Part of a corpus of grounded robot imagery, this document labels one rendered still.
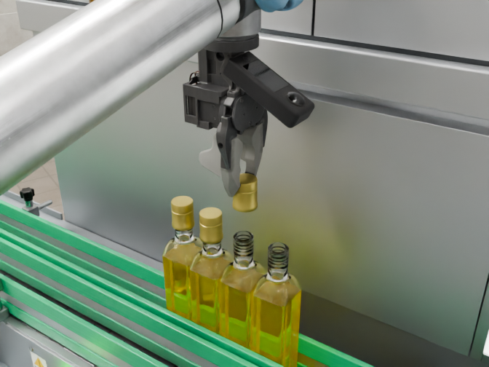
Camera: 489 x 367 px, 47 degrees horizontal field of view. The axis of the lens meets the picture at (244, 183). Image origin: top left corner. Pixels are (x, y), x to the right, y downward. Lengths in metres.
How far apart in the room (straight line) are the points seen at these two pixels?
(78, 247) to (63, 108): 0.82
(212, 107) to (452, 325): 0.47
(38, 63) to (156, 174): 0.73
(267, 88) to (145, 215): 0.58
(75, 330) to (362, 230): 0.49
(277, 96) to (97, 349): 0.53
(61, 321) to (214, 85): 0.50
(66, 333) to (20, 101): 0.69
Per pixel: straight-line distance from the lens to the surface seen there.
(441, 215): 0.80
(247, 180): 0.76
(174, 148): 1.05
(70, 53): 0.40
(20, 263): 1.21
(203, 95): 0.72
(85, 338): 0.99
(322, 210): 0.88
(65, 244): 1.24
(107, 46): 0.41
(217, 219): 0.82
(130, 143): 1.13
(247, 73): 0.69
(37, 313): 1.08
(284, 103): 0.67
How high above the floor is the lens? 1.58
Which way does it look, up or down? 28 degrees down
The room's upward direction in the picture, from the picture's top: straight up
